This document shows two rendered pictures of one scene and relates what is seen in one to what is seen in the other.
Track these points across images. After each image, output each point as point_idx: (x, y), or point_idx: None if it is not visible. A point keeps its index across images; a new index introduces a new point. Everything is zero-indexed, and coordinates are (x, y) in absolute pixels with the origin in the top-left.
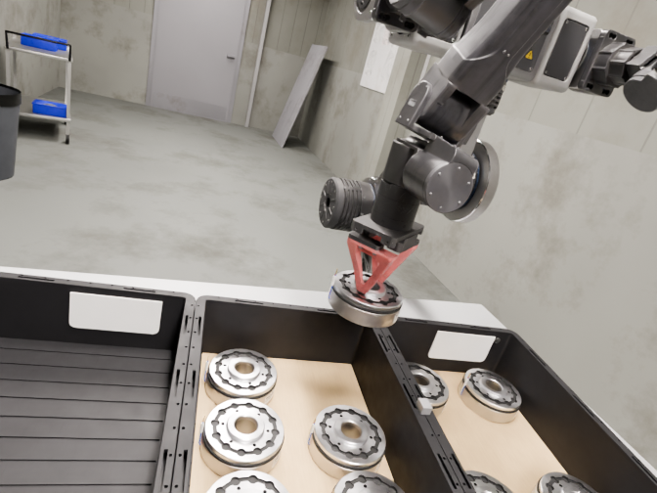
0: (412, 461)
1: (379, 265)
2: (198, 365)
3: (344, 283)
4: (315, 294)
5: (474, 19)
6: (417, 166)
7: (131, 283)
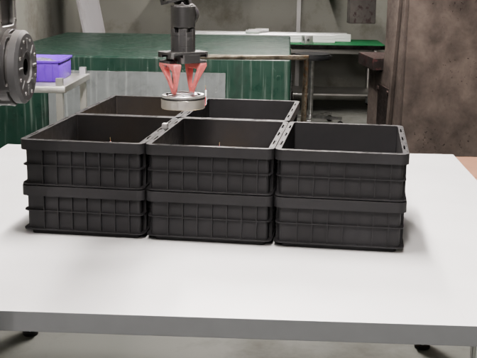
0: (174, 143)
1: (192, 68)
2: (275, 136)
3: (197, 94)
4: (70, 308)
5: None
6: (196, 10)
7: (331, 315)
